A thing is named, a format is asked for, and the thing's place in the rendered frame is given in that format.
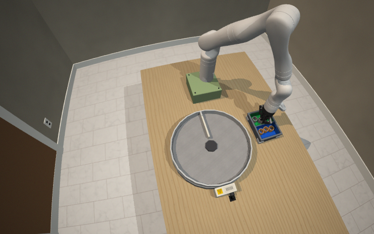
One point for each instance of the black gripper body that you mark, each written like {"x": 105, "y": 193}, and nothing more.
{"x": 269, "y": 115}

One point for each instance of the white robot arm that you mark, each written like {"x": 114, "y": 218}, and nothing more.
{"x": 279, "y": 23}

